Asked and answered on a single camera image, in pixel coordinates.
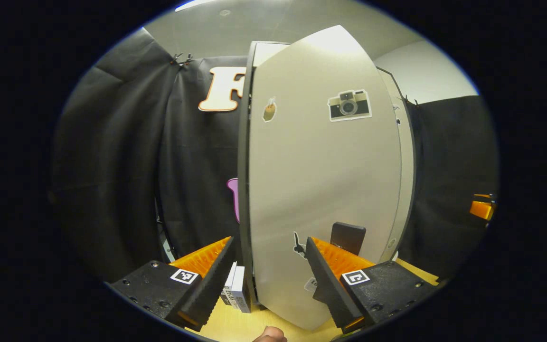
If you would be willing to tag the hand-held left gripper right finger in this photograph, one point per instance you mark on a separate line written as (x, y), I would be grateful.
(328, 285)

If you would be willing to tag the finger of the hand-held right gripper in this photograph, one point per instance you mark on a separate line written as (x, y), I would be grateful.
(481, 209)

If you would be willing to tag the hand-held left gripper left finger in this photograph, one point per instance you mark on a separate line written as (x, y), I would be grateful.
(212, 285)

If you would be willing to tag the white cabinet door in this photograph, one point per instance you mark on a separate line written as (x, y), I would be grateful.
(404, 166)
(311, 166)

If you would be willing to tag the white cabinet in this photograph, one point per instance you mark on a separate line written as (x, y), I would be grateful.
(243, 166)

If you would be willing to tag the small white box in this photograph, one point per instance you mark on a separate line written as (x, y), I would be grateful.
(238, 289)

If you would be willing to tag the black backdrop cloth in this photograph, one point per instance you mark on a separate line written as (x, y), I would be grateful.
(444, 156)
(121, 142)

